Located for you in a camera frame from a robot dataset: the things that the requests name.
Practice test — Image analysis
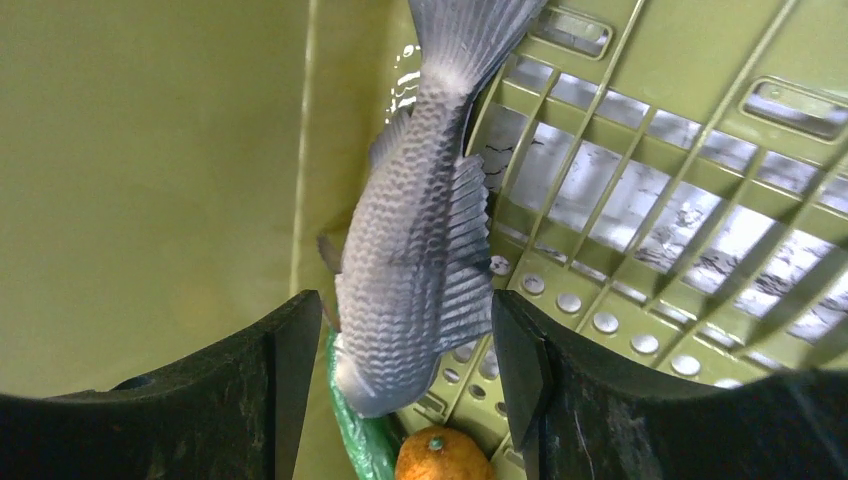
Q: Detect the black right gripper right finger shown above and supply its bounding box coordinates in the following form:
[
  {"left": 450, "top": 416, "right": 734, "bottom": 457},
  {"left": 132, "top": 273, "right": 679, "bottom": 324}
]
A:
[{"left": 492, "top": 290, "right": 847, "bottom": 479}]

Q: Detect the grey toy fish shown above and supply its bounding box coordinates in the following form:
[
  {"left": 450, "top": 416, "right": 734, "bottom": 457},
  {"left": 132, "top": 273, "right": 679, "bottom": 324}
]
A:
[{"left": 317, "top": 0, "right": 544, "bottom": 418}]

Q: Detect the green toy vegetable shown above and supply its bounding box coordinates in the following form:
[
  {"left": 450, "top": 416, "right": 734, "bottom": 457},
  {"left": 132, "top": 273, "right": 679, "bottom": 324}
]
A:
[{"left": 325, "top": 329, "right": 406, "bottom": 480}]

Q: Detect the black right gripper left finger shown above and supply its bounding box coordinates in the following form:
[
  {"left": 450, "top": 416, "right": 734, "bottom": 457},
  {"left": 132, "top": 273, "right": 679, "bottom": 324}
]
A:
[{"left": 1, "top": 290, "right": 322, "bottom": 479}]

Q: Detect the olive green plastic bin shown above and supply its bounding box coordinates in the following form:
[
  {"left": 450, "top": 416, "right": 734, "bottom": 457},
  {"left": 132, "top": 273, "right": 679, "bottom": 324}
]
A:
[{"left": 1, "top": 1, "right": 847, "bottom": 479}]

